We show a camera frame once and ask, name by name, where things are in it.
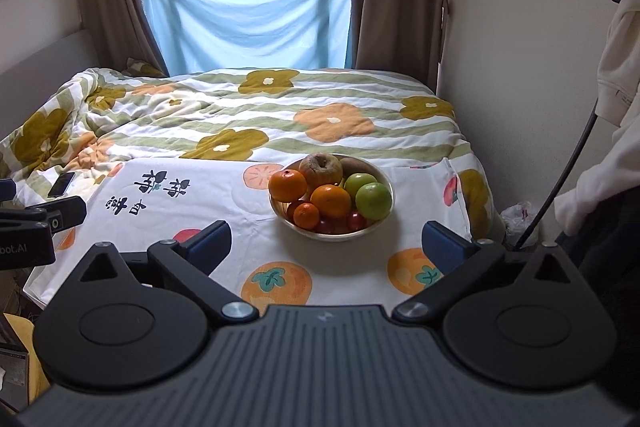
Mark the small green apple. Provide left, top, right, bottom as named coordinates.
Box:
left=343, top=173, right=378, bottom=200

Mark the white plastic bag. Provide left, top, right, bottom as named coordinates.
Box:
left=500, top=202, right=541, bottom=248

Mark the kiwi with green sticker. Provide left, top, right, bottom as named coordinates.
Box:
left=339, top=157, right=373, bottom=180

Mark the yellow ceramic bowl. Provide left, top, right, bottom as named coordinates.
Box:
left=268, top=154, right=396, bottom=240

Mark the beige headboard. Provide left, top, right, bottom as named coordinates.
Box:
left=0, top=28, right=101, bottom=140

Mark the large green apple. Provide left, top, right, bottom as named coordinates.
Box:
left=354, top=182, right=393, bottom=222

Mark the light blue window cloth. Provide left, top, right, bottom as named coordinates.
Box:
left=137, top=0, right=352, bottom=76

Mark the wrinkled brown apple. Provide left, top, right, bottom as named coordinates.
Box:
left=299, top=152, right=343, bottom=188

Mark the white persimmon print cloth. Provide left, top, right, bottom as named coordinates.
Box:
left=22, top=154, right=501, bottom=323

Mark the floral striped blanket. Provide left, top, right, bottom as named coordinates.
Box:
left=0, top=67, right=506, bottom=258

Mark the black smartphone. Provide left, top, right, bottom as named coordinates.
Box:
left=47, top=172, right=77, bottom=198

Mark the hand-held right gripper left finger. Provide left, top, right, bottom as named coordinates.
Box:
left=75, top=221, right=258, bottom=325

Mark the dark blue cloth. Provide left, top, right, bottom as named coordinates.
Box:
left=565, top=187, right=640, bottom=408

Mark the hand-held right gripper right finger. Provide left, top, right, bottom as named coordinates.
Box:
left=392, top=221, right=574, bottom=323

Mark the small tangerine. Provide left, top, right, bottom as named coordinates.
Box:
left=292, top=202, right=321, bottom=230

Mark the orange tangerine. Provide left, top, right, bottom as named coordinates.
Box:
left=310, top=184, right=352, bottom=220
left=268, top=169, right=308, bottom=202

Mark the black cable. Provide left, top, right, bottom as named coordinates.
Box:
left=517, top=99, right=601, bottom=250

